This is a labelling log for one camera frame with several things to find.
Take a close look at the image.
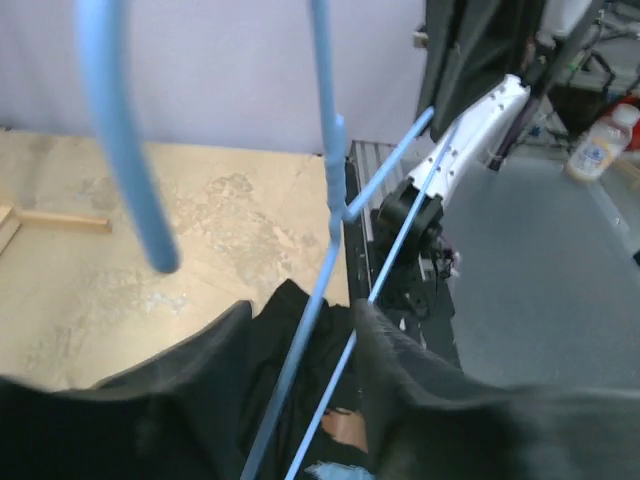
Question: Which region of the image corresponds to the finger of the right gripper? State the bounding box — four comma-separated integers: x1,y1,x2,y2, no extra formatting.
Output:
417,0,545,141

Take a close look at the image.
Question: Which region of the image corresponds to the plastic bottle with label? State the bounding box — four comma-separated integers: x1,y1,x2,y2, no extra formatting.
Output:
565,104,639,182

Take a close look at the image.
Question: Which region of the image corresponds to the blue hanger with black shirt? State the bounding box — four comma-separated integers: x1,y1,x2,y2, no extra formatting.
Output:
75,1,434,479

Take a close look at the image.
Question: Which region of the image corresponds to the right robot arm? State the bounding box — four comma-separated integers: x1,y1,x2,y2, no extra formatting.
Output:
372,0,545,260

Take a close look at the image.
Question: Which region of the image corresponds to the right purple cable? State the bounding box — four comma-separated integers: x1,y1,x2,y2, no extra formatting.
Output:
482,94,541,173

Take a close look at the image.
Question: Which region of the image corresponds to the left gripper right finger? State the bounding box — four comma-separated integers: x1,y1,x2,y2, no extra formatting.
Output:
351,300,639,479

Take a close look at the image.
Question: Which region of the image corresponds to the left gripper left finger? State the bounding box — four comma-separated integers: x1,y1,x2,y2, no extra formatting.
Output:
1,301,252,479

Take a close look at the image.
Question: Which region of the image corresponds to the black t shirt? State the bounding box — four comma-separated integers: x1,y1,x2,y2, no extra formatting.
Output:
239,279,372,479

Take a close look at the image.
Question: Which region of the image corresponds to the wooden clothes rack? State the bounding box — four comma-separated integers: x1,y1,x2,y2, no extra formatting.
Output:
1,204,112,252

